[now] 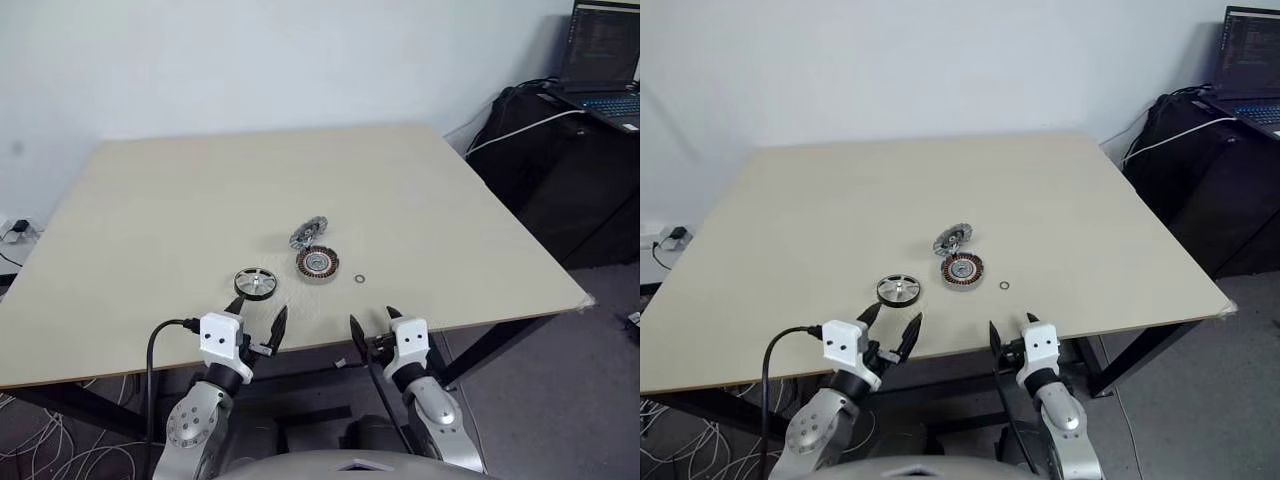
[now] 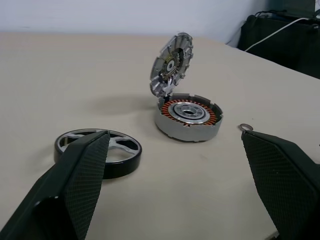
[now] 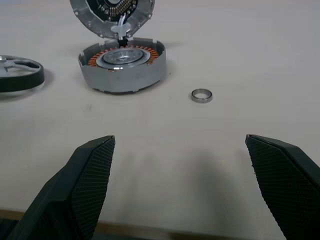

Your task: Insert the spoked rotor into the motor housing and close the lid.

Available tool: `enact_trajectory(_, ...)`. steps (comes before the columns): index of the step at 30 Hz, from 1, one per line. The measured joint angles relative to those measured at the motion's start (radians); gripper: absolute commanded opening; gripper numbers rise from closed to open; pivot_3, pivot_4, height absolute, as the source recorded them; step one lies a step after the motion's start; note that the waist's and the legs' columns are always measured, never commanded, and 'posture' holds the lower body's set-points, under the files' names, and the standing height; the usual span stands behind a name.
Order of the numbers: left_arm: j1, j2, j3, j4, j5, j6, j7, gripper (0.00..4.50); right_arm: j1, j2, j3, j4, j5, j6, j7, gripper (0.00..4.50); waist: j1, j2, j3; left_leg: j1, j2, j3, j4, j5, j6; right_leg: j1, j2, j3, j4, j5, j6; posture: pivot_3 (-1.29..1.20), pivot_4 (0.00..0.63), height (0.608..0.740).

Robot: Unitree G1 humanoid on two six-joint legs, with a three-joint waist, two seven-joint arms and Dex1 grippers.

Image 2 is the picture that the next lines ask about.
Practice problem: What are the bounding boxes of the silver motor cover circuit board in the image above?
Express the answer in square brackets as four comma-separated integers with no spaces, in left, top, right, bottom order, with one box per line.
[148,32,195,98]

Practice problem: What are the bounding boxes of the grey motor base copper windings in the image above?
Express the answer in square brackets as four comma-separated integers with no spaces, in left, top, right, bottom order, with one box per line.
[154,93,224,143]

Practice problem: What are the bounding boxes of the white cable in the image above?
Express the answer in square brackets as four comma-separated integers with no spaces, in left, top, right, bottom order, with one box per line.
[244,16,312,53]

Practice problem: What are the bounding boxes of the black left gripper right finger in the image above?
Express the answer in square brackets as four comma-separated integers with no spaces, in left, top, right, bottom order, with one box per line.
[241,130,320,240]

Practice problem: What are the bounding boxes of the dark background equipment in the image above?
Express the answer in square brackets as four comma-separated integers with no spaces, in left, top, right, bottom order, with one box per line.
[265,0,320,20]

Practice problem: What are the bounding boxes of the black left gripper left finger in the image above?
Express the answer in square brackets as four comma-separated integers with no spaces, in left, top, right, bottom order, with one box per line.
[0,130,111,240]

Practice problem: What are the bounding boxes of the black rotor ring silver spokes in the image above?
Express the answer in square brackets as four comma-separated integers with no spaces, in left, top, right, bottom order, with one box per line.
[53,128,143,180]

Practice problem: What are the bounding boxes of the black bag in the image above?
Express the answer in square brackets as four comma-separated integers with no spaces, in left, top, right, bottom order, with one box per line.
[237,9,320,80]

